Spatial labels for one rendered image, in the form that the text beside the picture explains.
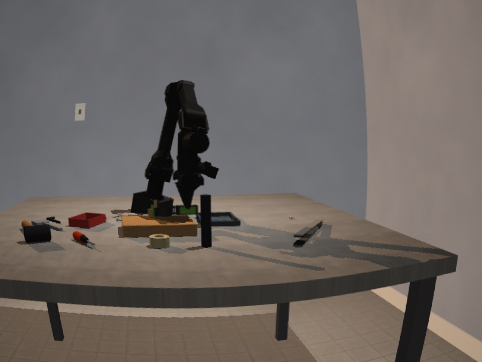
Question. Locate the red-handled screwdriver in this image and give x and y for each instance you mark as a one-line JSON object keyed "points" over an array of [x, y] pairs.
{"points": [[81, 238]]}

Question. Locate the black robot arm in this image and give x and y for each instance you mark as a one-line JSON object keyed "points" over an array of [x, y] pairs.
{"points": [[195, 140]]}

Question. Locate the black mallet with wooden handle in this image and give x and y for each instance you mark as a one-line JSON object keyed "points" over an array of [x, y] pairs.
{"points": [[36, 233]]}

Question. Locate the red open tray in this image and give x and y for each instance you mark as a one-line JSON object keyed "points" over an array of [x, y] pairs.
{"points": [[84, 220]]}

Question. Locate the orange wooden board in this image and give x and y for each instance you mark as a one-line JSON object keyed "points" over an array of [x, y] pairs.
{"points": [[144, 226]]}

